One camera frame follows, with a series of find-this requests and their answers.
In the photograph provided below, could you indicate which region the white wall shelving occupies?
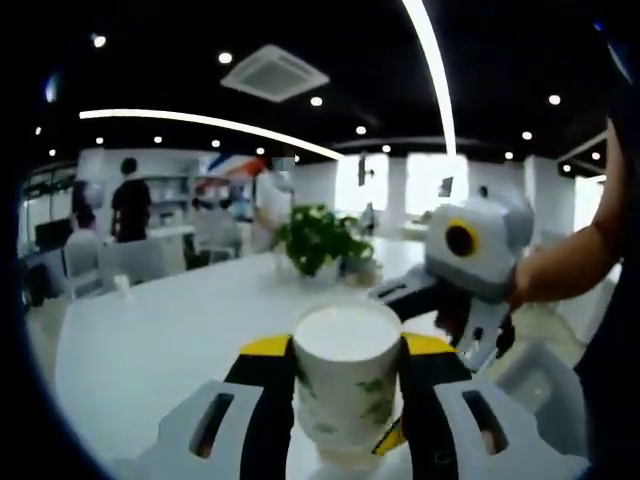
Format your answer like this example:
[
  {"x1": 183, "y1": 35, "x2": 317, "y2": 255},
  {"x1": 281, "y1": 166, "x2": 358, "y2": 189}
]
[{"x1": 149, "y1": 174, "x2": 196, "y2": 231}]

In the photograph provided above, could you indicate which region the green potted plant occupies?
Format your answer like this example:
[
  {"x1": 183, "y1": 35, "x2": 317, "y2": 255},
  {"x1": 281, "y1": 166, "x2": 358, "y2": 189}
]
[{"x1": 272, "y1": 203, "x2": 376, "y2": 281}]

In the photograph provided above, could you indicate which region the person's dark shirt torso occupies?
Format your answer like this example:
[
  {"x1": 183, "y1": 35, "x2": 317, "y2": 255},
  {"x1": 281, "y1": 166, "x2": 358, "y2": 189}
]
[{"x1": 572, "y1": 84, "x2": 640, "y2": 471}]

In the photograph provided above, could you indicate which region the black computer monitor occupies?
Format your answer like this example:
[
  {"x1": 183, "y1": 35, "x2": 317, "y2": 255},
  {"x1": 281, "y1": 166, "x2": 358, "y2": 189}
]
[{"x1": 33, "y1": 218, "x2": 74, "y2": 250}]

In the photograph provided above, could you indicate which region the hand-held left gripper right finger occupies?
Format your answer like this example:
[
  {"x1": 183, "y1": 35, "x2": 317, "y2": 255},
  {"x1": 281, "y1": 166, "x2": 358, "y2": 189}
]
[{"x1": 372, "y1": 331, "x2": 592, "y2": 480}]

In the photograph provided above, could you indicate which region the grey desk partition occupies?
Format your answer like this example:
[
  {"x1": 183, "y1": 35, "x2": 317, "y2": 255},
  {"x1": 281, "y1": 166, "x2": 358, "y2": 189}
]
[{"x1": 63, "y1": 234, "x2": 187, "y2": 299}]

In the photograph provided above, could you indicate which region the ceiling air conditioner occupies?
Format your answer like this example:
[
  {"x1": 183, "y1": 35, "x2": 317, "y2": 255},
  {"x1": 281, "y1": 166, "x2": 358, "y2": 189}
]
[{"x1": 219, "y1": 43, "x2": 331, "y2": 104}]

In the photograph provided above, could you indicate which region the small beige container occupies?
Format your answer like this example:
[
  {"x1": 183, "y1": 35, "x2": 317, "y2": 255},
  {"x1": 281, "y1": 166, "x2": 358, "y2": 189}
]
[{"x1": 355, "y1": 259, "x2": 384, "y2": 287}]

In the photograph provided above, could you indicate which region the round ceiling spotlights group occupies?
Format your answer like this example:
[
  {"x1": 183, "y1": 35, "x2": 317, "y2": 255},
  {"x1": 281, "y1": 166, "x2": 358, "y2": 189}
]
[{"x1": 32, "y1": 33, "x2": 601, "y2": 174}]

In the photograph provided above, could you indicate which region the long curved ceiling light strip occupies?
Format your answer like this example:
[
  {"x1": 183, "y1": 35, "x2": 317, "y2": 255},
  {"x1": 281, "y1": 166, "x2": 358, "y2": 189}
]
[{"x1": 78, "y1": 108, "x2": 346, "y2": 162}]

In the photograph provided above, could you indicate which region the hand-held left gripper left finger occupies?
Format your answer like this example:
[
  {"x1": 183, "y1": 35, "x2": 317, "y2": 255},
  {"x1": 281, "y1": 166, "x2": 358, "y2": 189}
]
[{"x1": 110, "y1": 333, "x2": 297, "y2": 480}]

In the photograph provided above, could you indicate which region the red blue striped wall banner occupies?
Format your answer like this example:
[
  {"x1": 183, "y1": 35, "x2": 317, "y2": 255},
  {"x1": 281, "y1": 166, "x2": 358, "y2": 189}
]
[{"x1": 195, "y1": 152, "x2": 264, "y2": 189}]

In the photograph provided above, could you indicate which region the long straight ceiling light strip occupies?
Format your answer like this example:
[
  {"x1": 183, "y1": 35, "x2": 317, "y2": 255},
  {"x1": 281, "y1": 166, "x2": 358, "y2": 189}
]
[{"x1": 401, "y1": 0, "x2": 456, "y2": 156}]

